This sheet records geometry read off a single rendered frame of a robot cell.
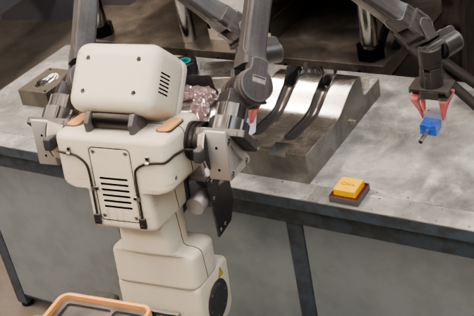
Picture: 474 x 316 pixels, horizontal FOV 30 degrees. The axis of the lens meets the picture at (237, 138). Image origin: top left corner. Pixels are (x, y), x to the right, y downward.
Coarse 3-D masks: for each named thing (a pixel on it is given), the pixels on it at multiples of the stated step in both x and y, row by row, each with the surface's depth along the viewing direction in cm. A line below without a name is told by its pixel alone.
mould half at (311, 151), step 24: (312, 96) 253; (336, 96) 250; (360, 96) 257; (288, 120) 249; (336, 120) 245; (264, 144) 239; (312, 144) 235; (336, 144) 247; (264, 168) 240; (288, 168) 235; (312, 168) 235
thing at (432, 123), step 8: (424, 112) 226; (432, 112) 225; (440, 112) 224; (424, 120) 225; (432, 120) 224; (440, 120) 224; (424, 128) 223; (432, 128) 222; (440, 128) 225; (424, 136) 220
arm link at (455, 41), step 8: (424, 24) 213; (424, 32) 212; (432, 32) 213; (440, 32) 216; (448, 32) 219; (456, 32) 219; (424, 40) 214; (448, 40) 217; (456, 40) 218; (408, 48) 219; (448, 48) 217; (456, 48) 218; (448, 56) 218
